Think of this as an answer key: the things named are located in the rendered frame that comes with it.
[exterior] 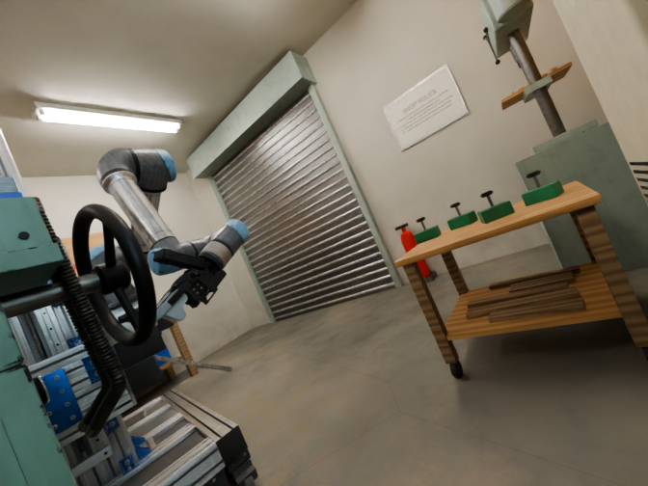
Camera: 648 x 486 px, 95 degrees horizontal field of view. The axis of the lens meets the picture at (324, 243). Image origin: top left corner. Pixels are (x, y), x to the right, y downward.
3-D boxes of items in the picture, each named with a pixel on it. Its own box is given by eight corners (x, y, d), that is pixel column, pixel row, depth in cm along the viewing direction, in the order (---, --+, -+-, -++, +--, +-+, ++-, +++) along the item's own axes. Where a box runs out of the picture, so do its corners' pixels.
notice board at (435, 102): (469, 113, 251) (446, 64, 252) (469, 112, 249) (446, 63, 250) (401, 151, 288) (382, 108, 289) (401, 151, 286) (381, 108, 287)
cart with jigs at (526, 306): (628, 294, 125) (564, 156, 126) (682, 372, 80) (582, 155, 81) (469, 321, 165) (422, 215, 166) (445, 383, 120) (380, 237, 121)
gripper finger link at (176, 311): (174, 336, 66) (199, 303, 72) (151, 319, 64) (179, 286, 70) (167, 337, 68) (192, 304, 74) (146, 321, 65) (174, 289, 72)
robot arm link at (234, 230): (240, 240, 96) (256, 232, 91) (221, 263, 88) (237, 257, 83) (222, 222, 93) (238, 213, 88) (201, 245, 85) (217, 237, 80)
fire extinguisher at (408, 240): (437, 275, 295) (413, 220, 296) (433, 281, 280) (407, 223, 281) (420, 280, 306) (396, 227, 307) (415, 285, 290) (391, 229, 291)
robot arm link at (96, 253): (86, 289, 113) (71, 256, 113) (124, 278, 124) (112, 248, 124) (94, 281, 106) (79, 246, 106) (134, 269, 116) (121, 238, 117)
